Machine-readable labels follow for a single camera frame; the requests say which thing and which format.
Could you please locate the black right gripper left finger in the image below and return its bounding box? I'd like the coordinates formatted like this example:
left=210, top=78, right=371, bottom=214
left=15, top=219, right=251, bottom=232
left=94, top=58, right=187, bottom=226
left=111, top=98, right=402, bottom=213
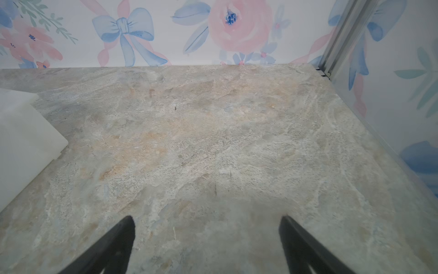
left=61, top=216, right=135, bottom=274

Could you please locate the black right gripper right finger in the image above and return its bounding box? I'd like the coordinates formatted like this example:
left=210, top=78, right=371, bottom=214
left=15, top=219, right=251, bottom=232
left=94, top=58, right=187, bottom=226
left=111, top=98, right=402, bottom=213
left=278, top=215, right=355, bottom=274

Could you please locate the white plastic bin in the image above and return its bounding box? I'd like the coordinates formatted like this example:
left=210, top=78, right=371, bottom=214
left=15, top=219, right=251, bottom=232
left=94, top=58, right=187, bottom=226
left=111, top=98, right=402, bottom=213
left=1, top=89, right=68, bottom=210

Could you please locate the aluminium corner frame post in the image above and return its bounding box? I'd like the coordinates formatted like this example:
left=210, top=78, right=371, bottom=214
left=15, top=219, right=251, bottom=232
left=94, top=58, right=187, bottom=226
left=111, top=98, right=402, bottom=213
left=318, top=0, right=379, bottom=80

